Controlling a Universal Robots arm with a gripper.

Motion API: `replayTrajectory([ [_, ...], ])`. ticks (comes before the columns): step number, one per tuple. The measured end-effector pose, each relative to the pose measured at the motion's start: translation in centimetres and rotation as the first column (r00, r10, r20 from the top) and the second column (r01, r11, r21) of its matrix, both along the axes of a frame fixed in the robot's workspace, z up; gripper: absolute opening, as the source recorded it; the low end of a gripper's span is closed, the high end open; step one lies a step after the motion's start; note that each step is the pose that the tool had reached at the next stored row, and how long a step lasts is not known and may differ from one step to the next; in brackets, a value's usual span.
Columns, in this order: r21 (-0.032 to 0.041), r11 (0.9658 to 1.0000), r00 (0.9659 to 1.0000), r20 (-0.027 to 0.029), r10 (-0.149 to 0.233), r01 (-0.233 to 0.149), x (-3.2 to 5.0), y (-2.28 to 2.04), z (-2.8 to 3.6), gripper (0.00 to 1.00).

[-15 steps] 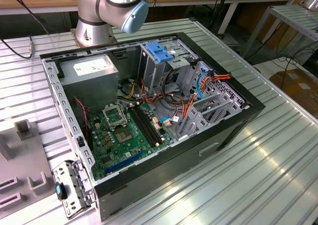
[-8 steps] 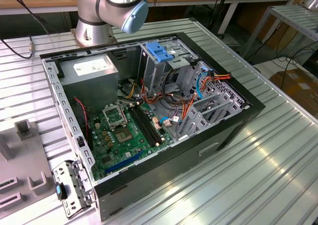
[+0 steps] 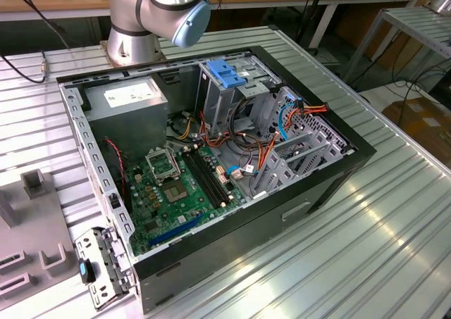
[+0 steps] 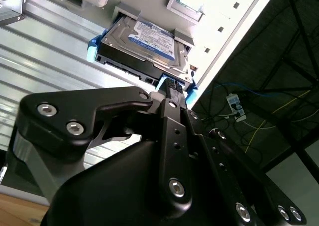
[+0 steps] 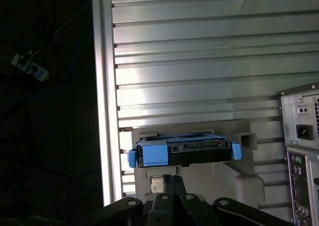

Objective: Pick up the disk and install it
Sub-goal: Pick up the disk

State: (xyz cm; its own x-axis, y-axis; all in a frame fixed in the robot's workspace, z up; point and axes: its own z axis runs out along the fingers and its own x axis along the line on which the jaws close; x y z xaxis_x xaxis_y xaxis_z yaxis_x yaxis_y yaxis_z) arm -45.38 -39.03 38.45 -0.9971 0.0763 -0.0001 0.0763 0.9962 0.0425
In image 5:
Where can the white power strip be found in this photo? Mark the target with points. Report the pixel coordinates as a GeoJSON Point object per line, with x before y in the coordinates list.
{"type": "Point", "coordinates": [35, 70]}

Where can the silver CPU chip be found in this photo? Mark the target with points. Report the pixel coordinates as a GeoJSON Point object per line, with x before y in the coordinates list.
{"type": "Point", "coordinates": [157, 184]}

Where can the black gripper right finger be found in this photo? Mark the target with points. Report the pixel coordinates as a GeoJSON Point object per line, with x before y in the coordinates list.
{"type": "Point", "coordinates": [192, 211]}

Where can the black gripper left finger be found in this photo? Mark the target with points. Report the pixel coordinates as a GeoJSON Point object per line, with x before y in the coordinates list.
{"type": "Point", "coordinates": [159, 211]}

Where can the black PC case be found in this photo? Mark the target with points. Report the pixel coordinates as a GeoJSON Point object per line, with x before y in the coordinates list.
{"type": "Point", "coordinates": [289, 116]}

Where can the grey parts rack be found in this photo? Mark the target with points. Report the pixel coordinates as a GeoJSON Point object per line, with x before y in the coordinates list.
{"type": "Point", "coordinates": [224, 186]}

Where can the hard disk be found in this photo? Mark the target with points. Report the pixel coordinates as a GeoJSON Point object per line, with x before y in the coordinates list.
{"type": "Point", "coordinates": [154, 153]}

